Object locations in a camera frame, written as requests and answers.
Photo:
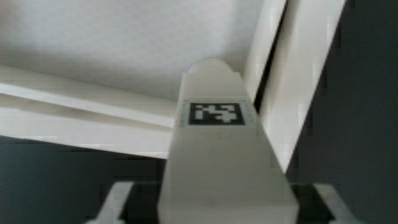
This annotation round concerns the white fence front bar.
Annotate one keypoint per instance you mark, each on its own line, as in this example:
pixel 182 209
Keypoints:
pixel 86 130

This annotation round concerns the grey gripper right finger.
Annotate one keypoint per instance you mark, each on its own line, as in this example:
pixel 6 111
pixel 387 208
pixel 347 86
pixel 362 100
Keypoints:
pixel 337 205

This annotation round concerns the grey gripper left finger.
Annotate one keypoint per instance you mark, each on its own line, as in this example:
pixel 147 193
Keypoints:
pixel 109 214

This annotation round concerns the white fence bar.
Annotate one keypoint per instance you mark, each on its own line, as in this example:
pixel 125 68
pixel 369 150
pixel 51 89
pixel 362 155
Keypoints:
pixel 303 46
pixel 86 130

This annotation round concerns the white desk tabletop tray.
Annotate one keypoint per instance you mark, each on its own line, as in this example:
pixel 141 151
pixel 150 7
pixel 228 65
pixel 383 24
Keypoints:
pixel 95 53

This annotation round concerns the white desk leg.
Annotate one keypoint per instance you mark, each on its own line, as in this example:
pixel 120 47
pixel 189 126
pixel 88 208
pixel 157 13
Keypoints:
pixel 225 186

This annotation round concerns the white fence right bar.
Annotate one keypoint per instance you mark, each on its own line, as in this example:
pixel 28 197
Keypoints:
pixel 303 46

